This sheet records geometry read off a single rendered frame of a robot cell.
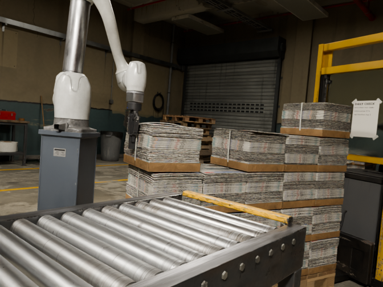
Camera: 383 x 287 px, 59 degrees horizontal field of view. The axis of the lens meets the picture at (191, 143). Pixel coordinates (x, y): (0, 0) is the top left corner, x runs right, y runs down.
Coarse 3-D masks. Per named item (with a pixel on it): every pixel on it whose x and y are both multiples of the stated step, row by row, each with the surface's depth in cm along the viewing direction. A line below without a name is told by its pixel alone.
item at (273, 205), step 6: (126, 198) 194; (246, 204) 191; (252, 204) 194; (258, 204) 196; (264, 204) 198; (270, 204) 201; (276, 204) 203; (282, 204) 206; (288, 204) 208; (294, 204) 211; (300, 204) 213; (306, 204) 216; (312, 204) 219; (216, 210) 181; (222, 210) 184; (228, 210) 185; (234, 210) 188; (306, 240) 219; (306, 270) 221
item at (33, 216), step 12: (168, 192) 132; (84, 204) 104; (96, 204) 105; (108, 204) 106; (120, 204) 109; (132, 204) 113; (0, 216) 86; (12, 216) 87; (24, 216) 87; (36, 216) 89; (60, 216) 94
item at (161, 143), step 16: (144, 128) 167; (160, 128) 161; (176, 128) 164; (192, 128) 169; (144, 144) 165; (160, 144) 162; (176, 144) 166; (192, 144) 170; (144, 160) 165; (160, 160) 162; (176, 160) 167; (192, 160) 171
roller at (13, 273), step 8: (0, 256) 63; (0, 264) 59; (8, 264) 60; (0, 272) 57; (8, 272) 57; (16, 272) 57; (0, 280) 55; (8, 280) 55; (16, 280) 54; (24, 280) 54
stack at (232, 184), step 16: (144, 176) 170; (160, 176) 163; (176, 176) 167; (192, 176) 172; (208, 176) 177; (224, 176) 182; (240, 176) 188; (256, 176) 194; (272, 176) 200; (288, 176) 207; (304, 176) 214; (128, 192) 190; (144, 192) 170; (160, 192) 164; (208, 192) 179; (224, 192) 184; (240, 192) 189; (256, 192) 195; (272, 192) 201; (288, 192) 208; (304, 192) 215; (288, 208) 210; (304, 208) 216; (272, 224) 202; (304, 224) 218; (304, 256) 219
